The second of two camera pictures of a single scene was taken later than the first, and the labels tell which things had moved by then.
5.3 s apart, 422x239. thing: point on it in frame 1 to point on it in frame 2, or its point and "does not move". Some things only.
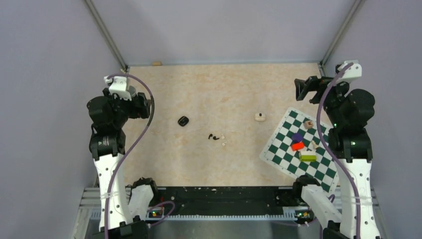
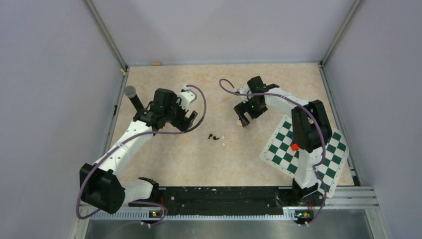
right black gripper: x=312 y=83 to x=242 y=107
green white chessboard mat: x=295 y=148 does not move
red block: x=297 y=146 does not move
